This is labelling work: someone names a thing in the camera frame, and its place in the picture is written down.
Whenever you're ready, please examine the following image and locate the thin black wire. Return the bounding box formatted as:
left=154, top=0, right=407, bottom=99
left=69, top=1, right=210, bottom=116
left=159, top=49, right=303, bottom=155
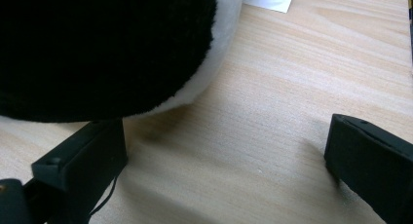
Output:
left=89, top=174, right=119, bottom=217

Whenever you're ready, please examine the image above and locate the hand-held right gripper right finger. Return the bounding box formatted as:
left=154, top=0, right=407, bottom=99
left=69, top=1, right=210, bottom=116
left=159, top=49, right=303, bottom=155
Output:
left=323, top=113, right=413, bottom=224

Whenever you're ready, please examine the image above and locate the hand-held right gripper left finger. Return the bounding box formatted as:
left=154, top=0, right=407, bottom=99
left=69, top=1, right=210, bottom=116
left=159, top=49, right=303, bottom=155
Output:
left=31, top=119, right=129, bottom=224

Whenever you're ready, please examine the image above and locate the black and white panda plush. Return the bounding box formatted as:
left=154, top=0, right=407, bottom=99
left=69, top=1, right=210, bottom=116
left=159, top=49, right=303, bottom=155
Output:
left=0, top=0, right=244, bottom=124

